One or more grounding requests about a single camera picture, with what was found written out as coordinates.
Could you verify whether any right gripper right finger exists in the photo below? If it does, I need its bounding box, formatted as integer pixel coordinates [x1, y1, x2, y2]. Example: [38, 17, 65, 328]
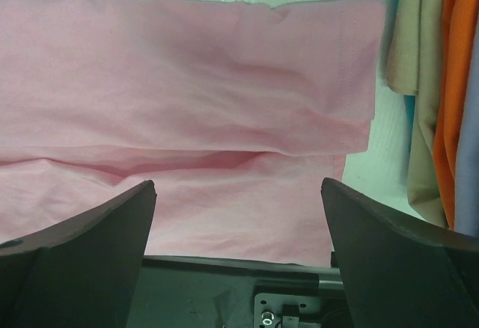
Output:
[321, 178, 478, 328]

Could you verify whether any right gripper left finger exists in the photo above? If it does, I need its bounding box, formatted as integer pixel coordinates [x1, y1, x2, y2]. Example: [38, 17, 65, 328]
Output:
[1, 180, 156, 327]

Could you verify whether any pink t shirt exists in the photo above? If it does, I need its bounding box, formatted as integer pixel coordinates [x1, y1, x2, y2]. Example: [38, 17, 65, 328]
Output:
[1, 0, 385, 267]

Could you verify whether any purple folded t shirt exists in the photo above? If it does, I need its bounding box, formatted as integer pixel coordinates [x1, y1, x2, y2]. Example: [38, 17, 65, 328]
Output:
[454, 31, 478, 238]

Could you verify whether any beige folded t shirt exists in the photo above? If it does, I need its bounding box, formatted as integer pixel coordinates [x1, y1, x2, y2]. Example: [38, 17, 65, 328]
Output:
[386, 0, 447, 228]

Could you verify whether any orange folded t shirt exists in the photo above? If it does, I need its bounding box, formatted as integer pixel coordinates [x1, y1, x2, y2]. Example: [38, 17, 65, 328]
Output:
[433, 0, 478, 229]

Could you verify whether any teal folded t shirt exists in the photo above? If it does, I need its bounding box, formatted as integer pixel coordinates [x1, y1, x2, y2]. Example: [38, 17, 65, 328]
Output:
[396, 0, 415, 134]

